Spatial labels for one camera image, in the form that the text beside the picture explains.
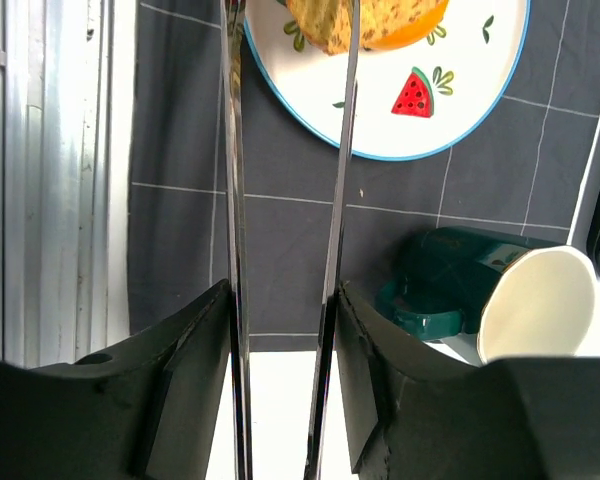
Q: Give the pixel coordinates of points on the aluminium table frame rail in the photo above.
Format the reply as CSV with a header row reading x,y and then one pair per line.
x,y
67,81

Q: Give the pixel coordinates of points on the dark green mug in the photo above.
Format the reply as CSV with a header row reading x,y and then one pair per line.
x,y
517,296

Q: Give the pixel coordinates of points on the toasted bread slice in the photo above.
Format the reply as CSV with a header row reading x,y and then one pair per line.
x,y
327,25

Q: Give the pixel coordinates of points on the white strawberry pattern plate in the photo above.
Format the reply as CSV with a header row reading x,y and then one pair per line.
x,y
412,102

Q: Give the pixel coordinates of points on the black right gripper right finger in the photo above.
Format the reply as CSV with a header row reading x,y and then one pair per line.
x,y
412,412

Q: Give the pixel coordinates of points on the orange bagel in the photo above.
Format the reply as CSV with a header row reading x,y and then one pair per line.
x,y
413,32

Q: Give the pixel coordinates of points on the metal serving tongs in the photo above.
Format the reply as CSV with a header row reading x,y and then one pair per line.
x,y
232,30

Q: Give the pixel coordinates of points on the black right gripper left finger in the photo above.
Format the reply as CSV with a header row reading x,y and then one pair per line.
x,y
144,408

